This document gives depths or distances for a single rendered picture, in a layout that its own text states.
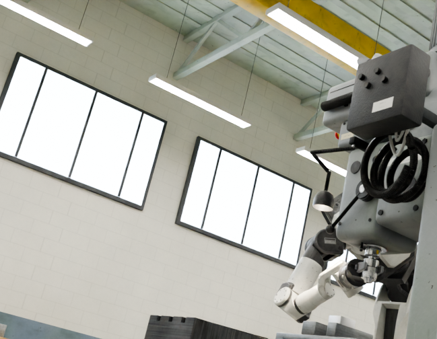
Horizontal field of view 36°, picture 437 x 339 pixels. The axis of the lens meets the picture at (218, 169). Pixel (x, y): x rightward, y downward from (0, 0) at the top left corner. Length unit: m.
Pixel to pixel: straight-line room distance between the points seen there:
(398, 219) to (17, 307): 7.80
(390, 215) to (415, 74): 0.43
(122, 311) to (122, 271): 0.58
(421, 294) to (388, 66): 0.60
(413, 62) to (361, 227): 0.55
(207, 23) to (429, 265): 9.14
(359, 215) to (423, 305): 0.52
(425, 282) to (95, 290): 8.31
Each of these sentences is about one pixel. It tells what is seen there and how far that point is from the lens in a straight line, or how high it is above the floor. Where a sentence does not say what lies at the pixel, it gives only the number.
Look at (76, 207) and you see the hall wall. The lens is 9.71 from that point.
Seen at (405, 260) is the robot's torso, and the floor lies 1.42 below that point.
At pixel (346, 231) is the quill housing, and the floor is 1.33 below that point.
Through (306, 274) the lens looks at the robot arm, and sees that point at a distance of 2.52.
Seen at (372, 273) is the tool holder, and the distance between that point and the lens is 2.12.
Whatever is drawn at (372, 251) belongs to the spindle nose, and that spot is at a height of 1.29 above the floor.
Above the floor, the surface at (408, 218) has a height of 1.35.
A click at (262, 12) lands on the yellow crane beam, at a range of 7.42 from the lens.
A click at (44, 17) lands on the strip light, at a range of 7.91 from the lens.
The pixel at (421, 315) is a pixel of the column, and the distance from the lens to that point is 1.66.
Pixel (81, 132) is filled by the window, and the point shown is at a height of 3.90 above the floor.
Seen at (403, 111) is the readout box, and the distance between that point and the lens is 1.73.
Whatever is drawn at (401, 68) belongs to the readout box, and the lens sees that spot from 1.80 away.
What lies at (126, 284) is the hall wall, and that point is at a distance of 9.96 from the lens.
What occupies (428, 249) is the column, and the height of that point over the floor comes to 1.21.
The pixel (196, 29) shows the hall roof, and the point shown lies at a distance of 10.88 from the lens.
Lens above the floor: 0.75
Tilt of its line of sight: 19 degrees up
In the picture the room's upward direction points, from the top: 14 degrees clockwise
